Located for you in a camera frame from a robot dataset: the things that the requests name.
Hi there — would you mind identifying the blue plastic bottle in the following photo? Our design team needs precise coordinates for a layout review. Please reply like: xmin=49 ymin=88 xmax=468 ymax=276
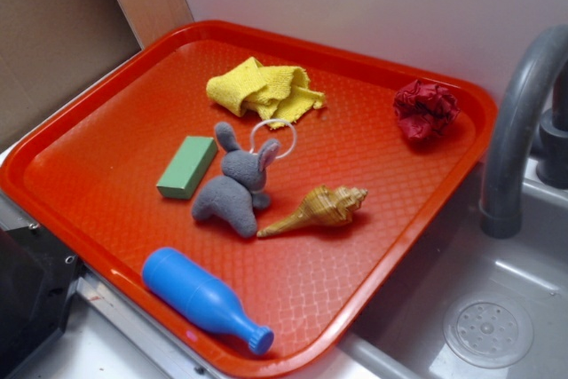
xmin=142 ymin=248 xmax=274 ymax=355

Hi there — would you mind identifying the brown cardboard panel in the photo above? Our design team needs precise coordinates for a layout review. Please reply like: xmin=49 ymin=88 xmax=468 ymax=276
xmin=1 ymin=0 xmax=139 ymax=149

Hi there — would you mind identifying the crumpled red paper ball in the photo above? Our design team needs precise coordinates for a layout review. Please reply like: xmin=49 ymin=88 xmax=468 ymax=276
xmin=393 ymin=80 xmax=461 ymax=142

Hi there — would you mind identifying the tan conch seashell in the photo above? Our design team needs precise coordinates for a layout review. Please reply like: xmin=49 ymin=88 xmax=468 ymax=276
xmin=256 ymin=185 xmax=368 ymax=238

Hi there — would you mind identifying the grey plush bunny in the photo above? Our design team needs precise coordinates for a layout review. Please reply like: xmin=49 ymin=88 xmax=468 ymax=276
xmin=192 ymin=122 xmax=282 ymax=238

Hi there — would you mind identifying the red plastic tray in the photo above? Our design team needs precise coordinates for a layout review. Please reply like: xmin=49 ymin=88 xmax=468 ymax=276
xmin=1 ymin=21 xmax=497 ymax=378

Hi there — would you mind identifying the green rectangular block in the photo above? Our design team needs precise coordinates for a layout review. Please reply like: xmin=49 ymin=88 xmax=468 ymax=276
xmin=156 ymin=137 xmax=217 ymax=200

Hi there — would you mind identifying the yellow cloth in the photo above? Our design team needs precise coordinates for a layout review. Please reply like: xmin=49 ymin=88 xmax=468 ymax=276
xmin=206 ymin=57 xmax=327 ymax=130

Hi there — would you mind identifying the grey curved faucet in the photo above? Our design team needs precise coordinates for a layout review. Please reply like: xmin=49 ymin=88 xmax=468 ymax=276
xmin=479 ymin=24 xmax=567 ymax=239

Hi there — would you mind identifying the dark grey faucet handle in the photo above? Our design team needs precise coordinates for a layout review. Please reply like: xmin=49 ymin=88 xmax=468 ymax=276
xmin=536 ymin=66 xmax=567 ymax=189

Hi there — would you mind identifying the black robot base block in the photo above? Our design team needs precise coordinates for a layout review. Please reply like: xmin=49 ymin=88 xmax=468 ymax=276
xmin=1 ymin=224 xmax=82 ymax=378

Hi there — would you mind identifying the grey toy sink basin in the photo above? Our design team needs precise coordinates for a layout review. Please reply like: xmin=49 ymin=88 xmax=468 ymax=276
xmin=341 ymin=156 xmax=568 ymax=379

